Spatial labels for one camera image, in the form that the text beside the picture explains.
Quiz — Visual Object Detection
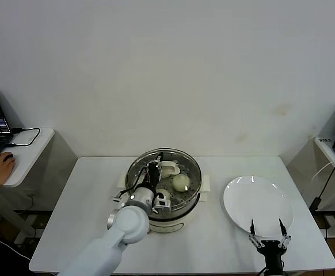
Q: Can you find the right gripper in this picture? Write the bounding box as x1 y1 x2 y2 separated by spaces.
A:
248 218 292 270

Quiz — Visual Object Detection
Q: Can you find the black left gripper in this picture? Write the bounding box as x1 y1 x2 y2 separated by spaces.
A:
145 151 164 187

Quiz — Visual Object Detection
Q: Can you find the glass lid with cream handle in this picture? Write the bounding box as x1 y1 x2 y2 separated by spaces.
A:
126 147 203 208

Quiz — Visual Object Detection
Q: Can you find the steel perforated steamer basket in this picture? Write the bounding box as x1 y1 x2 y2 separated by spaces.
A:
117 148 211 217

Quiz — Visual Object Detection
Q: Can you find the white round plate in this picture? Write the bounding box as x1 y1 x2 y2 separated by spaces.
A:
223 175 295 238

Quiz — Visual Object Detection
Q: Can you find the cream electric cooking pot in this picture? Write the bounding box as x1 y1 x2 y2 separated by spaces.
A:
118 183 211 236

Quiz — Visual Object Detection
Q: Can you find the white side table with label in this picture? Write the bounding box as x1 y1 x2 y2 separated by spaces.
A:
285 135 335 255

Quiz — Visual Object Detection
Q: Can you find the white side table with mouse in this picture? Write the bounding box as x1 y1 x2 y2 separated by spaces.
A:
0 128 78 242

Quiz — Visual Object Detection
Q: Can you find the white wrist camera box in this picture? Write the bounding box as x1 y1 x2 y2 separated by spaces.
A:
154 193 172 215

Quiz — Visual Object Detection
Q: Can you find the black cable with adapter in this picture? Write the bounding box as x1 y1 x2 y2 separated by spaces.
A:
310 163 335 213

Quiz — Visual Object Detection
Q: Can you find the black laptop charging cable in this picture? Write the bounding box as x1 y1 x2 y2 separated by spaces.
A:
7 127 41 148

